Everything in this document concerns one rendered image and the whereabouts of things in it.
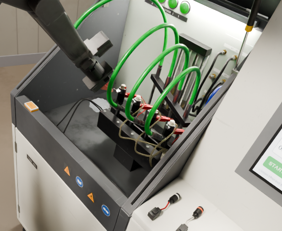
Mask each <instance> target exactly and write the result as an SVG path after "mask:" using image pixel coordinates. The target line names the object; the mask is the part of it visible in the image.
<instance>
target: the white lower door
mask: <svg viewBox="0 0 282 231"><path fill-rule="evenodd" d="M15 131H16V142H15V152H16V159H17V178H18V197H19V204H18V212H19V217H20V220H21V221H22V223H23V224H24V225H25V227H26V228H27V230H28V231H107V230H106V229H105V228H104V227H103V226H102V225H101V223H100V222H99V221H98V220H97V219H96V218H95V217H94V215H93V214H92V213H91V212H90V211H89V210H88V209H87V207H86V206H85V205H84V204H83V203H82V202H81V201H80V199H79V198H78V197H77V196H76V195H75V194H74V193H73V192H72V191H71V189H70V188H69V187H68V186H67V185H66V184H65V183H64V181H63V180H62V179H61V178H60V177H59V176H58V175H57V173H56V172H55V171H54V170H53V169H52V168H51V167H50V165H49V164H48V163H47V162H46V161H45V160H44V159H43V157H42V156H41V155H40V154H39V153H38V152H37V151H36V149H35V148H34V147H33V146H32V145H31V144H30V143H29V142H28V141H27V139H26V138H25V137H24V136H23V135H22V134H21V133H20V131H19V130H18V129H17V128H15Z"/></svg>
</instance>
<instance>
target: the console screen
mask: <svg viewBox="0 0 282 231"><path fill-rule="evenodd" d="M234 172H236V173H237V174H238V175H240V176H241V177H242V178H244V179H245V180H246V181H248V182H249V183H250V184H252V185H253V186H254V187H256V188H257V189H258V190H260V191H261V192H263V193H264V194H265V195H266V196H268V197H269V198H270V199H272V200H273V201H275V202H276V203H277V204H279V205H280V206H281V207H282V102H281V103H280V105H279V106H278V108H277V109H276V111H275V112H274V114H273V115H272V117H271V118H270V120H269V121H268V123H267V124H266V126H265V127H264V128H263V130H262V131H261V133H260V134H259V136H258V137H257V139H256V140H255V142H254V143H253V144H252V146H251V147H250V149H249V150H248V152H247V153H246V155H245V156H244V158H243V159H242V160H241V162H240V164H239V165H238V167H237V168H236V169H235V171H234Z"/></svg>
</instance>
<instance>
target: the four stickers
mask: <svg viewBox="0 0 282 231"><path fill-rule="evenodd" d="M64 171H65V172H66V173H67V174H68V175H69V176H71V168H70V167H69V166H68V165H67V164H66V163H64ZM76 183H77V184H78V185H79V186H80V187H81V189H83V183H84V181H83V180H82V179H81V178H80V177H79V176H78V175H76ZM87 196H88V197H89V198H90V199H91V200H92V202H93V203H95V198H96V196H95V195H94V194H93V192H92V191H91V190H90V189H89V188H88V191H87ZM101 210H102V211H103V212H104V214H105V215H106V216H107V217H108V218H109V216H110V213H111V211H110V210H109V209H108V207H107V206H106V205H105V204H104V203H103V204H102V206H101Z"/></svg>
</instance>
